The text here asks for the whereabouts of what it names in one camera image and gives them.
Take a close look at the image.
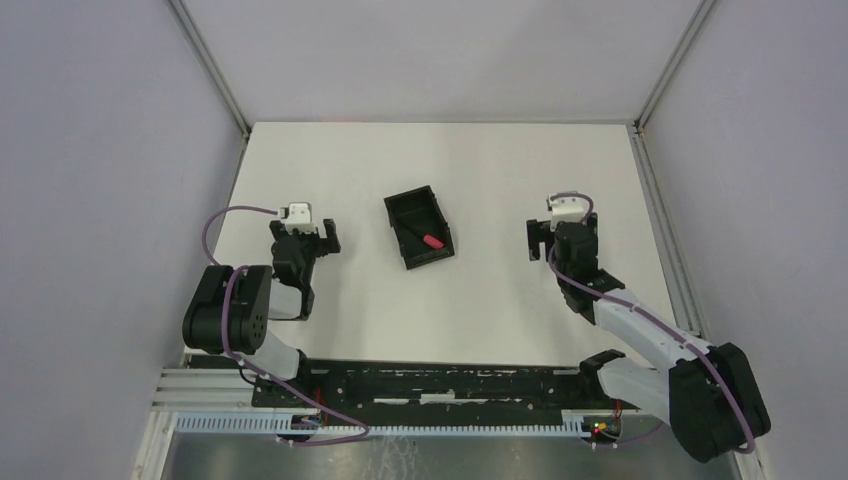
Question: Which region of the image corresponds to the red handled screwdriver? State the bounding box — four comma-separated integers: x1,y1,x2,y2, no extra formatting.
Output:
396,219,445,250

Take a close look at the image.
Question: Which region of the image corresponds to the aluminium corner post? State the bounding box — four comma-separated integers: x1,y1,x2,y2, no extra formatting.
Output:
165,0,252,142
634,0,719,132

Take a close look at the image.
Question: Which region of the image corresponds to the aluminium frame rail front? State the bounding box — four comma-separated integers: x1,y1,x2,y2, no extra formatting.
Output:
150,368,751,416

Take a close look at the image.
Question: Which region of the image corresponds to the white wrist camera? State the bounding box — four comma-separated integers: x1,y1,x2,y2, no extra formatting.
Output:
546,191,594,231
278,202,318,235

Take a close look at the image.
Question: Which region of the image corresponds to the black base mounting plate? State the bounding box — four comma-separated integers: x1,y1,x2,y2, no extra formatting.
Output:
291,359,620,429

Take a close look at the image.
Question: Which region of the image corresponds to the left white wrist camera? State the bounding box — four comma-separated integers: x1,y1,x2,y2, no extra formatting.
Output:
278,202,318,235

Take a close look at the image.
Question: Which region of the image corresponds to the white slotted cable duct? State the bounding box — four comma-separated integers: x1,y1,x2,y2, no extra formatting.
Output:
175,412,590,439

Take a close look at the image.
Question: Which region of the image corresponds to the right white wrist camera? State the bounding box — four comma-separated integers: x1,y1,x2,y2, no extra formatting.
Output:
546,191,594,231

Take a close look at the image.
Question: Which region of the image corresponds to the left aluminium corner post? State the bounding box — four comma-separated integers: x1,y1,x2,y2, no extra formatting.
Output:
165,0,252,142

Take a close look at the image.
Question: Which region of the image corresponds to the black plastic bin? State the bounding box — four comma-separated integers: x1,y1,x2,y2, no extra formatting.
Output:
383,185,455,270

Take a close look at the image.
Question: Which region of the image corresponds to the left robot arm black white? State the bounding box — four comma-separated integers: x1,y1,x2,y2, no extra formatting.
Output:
182,219,341,381

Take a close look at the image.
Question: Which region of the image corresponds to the right aluminium corner post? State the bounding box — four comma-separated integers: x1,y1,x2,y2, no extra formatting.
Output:
634,0,719,132

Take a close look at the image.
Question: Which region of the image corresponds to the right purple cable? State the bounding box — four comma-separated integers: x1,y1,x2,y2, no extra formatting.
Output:
547,192,758,456

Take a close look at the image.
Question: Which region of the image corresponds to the right side aluminium rail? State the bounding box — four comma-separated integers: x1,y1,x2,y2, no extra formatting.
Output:
626,121,709,339

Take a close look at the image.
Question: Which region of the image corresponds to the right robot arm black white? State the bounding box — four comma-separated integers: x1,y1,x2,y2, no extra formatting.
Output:
526,214,772,463

